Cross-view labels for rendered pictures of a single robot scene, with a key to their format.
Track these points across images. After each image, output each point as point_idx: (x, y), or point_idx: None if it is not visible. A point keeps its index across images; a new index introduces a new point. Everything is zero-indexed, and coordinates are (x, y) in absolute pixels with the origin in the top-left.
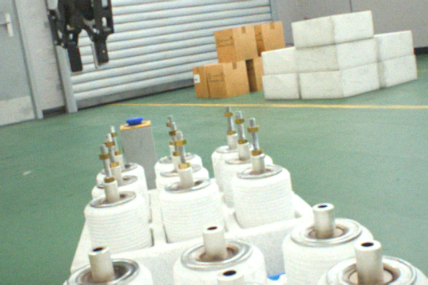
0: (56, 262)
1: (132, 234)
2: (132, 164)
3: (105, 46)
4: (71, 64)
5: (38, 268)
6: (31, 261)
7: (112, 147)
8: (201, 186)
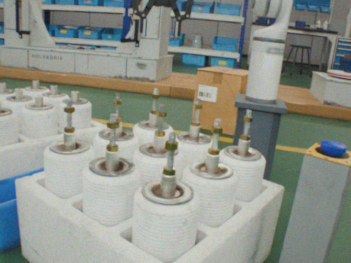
0: (350, 254)
1: None
2: (242, 157)
3: (140, 22)
4: (174, 32)
5: (345, 243)
6: None
7: (196, 109)
8: (100, 131)
